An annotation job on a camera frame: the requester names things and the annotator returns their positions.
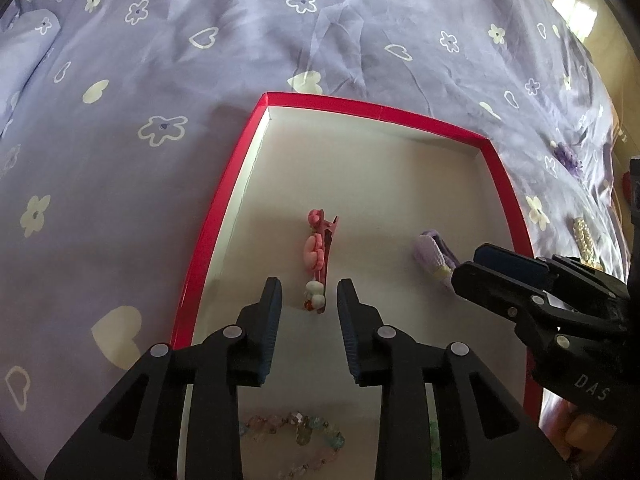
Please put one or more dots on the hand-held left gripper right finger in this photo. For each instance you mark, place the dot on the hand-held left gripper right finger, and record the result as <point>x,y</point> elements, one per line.
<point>350,330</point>

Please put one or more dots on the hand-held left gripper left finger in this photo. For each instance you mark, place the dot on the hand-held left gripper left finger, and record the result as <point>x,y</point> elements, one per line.
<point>270,330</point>

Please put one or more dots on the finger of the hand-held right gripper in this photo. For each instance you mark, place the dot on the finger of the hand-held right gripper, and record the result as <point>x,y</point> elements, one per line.
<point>510,265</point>
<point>490,287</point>

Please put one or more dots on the purple hair clip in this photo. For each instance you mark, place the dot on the purple hair clip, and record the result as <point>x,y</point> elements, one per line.
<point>430,255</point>

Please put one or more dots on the pink flower hair clip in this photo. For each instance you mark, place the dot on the pink flower hair clip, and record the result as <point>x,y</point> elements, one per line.
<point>316,255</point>

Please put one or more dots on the red shallow cardboard box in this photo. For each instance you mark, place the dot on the red shallow cardboard box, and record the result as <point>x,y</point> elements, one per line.
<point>375,185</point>

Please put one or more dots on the person's right hand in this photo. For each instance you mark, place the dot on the person's right hand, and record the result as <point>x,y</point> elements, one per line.
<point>582,430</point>

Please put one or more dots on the pearl hair clip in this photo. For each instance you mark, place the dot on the pearl hair clip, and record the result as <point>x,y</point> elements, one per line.
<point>582,237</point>

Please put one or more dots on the purple flower scrunchie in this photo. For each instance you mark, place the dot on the purple flower scrunchie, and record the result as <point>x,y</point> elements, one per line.
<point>567,157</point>

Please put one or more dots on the small red object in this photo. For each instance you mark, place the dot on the small red object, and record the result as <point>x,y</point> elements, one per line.
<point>626,185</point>

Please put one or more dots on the purple flower print bedsheet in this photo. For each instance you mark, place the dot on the purple flower print bedsheet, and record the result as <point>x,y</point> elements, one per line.
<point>150,210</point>

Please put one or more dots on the purple flower print duvet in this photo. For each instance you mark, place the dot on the purple flower print duvet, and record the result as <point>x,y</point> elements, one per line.
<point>30,60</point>

